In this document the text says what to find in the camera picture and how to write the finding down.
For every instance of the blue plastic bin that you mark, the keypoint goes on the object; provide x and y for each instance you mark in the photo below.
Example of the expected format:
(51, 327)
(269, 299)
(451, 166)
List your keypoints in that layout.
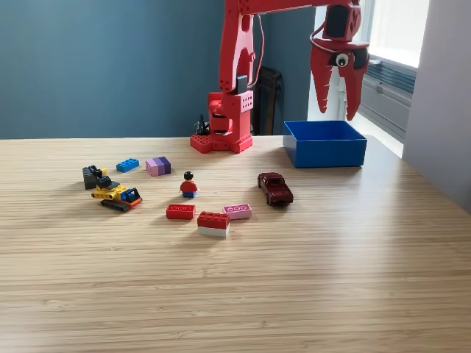
(331, 152)

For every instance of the white window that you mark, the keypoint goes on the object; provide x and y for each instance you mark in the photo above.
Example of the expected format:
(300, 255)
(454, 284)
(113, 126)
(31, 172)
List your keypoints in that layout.
(397, 29)

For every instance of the black table clamp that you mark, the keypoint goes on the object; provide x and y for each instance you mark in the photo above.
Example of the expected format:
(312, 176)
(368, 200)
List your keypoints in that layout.
(201, 127)

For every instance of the grey window vent grille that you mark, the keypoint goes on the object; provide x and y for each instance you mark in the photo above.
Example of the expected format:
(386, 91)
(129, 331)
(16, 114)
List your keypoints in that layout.
(397, 79)

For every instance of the pink purple brick stack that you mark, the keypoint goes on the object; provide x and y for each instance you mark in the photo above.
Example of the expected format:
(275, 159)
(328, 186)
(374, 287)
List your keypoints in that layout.
(160, 166)

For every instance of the blue brick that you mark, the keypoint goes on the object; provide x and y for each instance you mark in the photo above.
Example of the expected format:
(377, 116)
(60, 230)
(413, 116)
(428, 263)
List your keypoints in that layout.
(127, 165)

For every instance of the dark red toy car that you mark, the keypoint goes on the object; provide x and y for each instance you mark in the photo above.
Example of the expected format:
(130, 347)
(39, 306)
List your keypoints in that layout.
(276, 187)

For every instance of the toy figure red shirt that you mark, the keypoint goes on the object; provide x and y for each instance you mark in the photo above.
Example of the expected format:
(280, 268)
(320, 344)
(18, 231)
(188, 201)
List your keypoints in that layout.
(188, 187)

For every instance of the black folded chair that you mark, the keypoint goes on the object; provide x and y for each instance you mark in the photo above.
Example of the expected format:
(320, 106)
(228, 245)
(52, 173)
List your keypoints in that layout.
(272, 103)

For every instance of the large red white brick stack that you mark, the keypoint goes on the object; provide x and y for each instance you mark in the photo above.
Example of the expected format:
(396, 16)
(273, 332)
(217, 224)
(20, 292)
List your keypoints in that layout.
(213, 221)

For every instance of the yellow toy digger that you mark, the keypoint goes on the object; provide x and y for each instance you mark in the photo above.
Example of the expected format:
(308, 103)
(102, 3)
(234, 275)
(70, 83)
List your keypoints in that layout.
(114, 193)

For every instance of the dark grey brick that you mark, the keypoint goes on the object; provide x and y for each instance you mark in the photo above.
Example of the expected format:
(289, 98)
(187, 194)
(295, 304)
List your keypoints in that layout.
(87, 180)

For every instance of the pink flat brick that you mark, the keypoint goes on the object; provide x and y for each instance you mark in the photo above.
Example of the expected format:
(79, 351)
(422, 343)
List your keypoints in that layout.
(237, 212)

